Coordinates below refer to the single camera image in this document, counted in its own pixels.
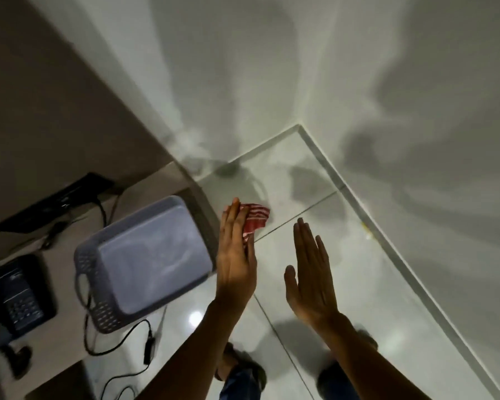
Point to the person's right hand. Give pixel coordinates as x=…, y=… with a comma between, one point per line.
x=312, y=283

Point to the person's left hand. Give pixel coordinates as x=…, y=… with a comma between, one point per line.
x=233, y=266

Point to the person's right thumb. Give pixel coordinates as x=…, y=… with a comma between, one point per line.
x=290, y=283

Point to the person's left thumb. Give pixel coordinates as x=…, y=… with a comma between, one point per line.
x=251, y=256

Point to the red white striped cloth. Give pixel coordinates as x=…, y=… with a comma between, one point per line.
x=257, y=218

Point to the person's left forearm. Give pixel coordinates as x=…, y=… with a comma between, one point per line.
x=183, y=354

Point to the person's right forearm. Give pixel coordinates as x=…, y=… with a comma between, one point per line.
x=371, y=362

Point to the person's right dark sandal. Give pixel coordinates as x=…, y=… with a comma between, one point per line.
x=364, y=335

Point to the person's dark sandal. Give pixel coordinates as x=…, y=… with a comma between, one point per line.
x=243, y=362
x=364, y=335

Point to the person's left dark sandal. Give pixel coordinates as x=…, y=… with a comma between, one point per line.
x=243, y=362

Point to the lavender plastic laundry basket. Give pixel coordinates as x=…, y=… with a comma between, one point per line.
x=143, y=262

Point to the person's right leg in jeans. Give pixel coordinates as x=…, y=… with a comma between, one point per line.
x=335, y=385

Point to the person's leg in jeans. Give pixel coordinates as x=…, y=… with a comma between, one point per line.
x=239, y=385
x=335, y=385

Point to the person's left leg in jeans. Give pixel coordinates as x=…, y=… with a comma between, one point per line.
x=239, y=385

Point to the black power adapter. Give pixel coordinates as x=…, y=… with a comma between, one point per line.
x=150, y=350

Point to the flat black electronic device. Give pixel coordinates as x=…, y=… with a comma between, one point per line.
x=54, y=206

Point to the black desk telephone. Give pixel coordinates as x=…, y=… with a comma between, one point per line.
x=16, y=297

